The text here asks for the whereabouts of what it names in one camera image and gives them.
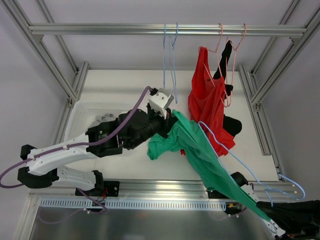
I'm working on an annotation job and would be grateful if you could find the white slotted cable duct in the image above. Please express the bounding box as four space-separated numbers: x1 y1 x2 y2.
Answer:
40 198 227 211

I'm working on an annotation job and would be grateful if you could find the white plastic basket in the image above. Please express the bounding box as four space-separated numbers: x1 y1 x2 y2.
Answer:
64 100 135 142

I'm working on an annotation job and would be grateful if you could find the black tank top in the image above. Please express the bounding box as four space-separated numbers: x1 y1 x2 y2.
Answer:
213 40 242 137

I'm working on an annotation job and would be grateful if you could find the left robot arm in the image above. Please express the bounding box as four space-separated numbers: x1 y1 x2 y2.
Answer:
17 106 178 197

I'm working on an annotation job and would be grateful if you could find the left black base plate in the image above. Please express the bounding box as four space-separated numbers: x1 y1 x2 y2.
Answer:
83 180 120 197

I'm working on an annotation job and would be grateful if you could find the red tank top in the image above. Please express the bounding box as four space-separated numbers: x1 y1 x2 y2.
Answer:
187 46 236 157

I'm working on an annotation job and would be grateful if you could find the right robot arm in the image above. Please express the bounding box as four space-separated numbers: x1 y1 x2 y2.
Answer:
214 172 320 240

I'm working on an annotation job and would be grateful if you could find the green tank top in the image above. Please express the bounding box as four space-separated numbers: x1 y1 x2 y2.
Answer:
147 109 271 222

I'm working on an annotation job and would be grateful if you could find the pink hanger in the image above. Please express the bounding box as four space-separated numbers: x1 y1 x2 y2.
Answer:
193 23 229 110
223 23 248 108

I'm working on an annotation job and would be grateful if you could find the grey tank top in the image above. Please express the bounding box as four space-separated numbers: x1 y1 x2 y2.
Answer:
88 113 116 128

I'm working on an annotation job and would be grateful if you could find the pink hanger far right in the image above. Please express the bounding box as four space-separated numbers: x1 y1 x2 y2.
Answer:
223 23 248 108

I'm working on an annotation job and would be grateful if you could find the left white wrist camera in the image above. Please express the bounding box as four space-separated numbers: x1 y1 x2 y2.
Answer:
148 88 174 120

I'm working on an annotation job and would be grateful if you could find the aluminium hanging rail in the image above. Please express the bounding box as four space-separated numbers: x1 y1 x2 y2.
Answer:
28 23 307 38

